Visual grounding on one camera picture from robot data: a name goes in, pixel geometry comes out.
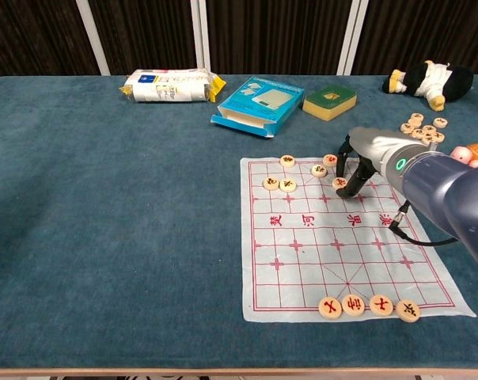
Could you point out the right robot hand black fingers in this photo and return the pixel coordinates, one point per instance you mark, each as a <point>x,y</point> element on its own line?
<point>367,146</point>

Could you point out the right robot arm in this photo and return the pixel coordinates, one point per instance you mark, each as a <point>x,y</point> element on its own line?
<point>452,186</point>

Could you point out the wooden chess piece red character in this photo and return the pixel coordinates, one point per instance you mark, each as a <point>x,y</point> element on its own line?
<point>329,308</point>
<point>381,305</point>
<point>353,305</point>

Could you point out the wooden chess piece black character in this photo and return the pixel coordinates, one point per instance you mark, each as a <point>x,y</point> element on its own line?
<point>408,311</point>

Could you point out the green yellow sponge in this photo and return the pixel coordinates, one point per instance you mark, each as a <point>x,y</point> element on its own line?
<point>328,101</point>

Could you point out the black white plush toy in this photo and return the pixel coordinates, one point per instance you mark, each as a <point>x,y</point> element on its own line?
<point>429,81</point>

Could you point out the blue kitchen scale box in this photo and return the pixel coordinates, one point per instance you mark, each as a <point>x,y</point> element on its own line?
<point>262,105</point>

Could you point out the plastic Chinese chess board sheet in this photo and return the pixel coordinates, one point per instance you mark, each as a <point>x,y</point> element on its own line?
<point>302,277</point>

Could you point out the white yellow snack package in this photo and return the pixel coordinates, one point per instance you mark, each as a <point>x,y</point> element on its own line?
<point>168,85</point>

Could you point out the teal felt table cloth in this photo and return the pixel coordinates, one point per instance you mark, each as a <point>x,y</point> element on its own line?
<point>104,217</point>

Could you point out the dark screen panel white frame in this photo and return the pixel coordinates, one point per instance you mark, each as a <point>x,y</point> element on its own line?
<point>274,35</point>
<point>152,35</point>
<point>33,35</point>
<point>429,31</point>

